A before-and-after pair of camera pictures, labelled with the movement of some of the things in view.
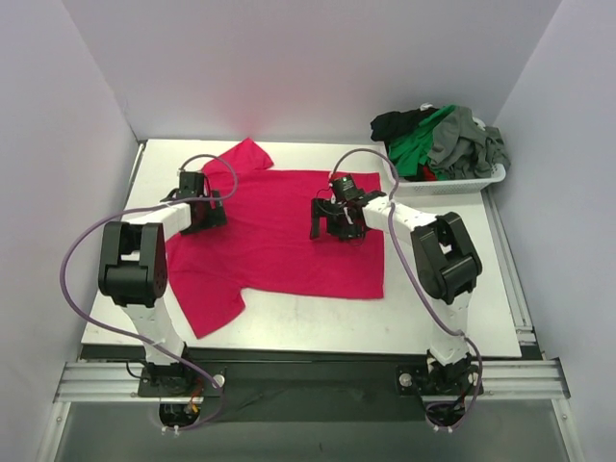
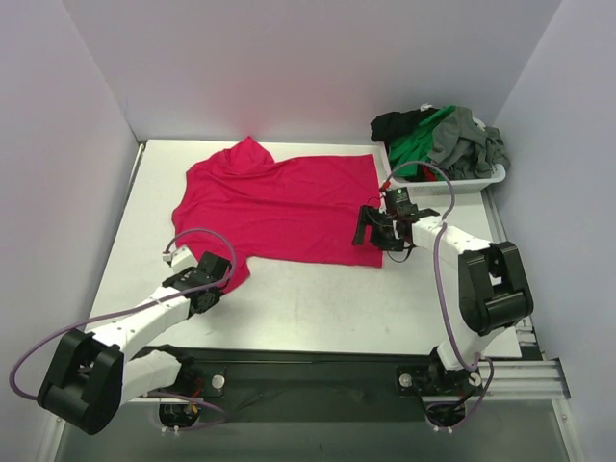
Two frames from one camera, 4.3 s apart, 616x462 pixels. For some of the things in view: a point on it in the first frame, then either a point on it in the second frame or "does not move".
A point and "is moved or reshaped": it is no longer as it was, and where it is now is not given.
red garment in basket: x=428 y=174 does not move
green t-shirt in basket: x=410 y=152 does not move
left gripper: x=207 y=218 → x=218 y=265
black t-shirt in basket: x=388 y=125 does not move
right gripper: x=327 y=221 → x=365 y=224
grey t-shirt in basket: x=462 y=149 does not move
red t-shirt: x=265 y=245 is moved or reshaped
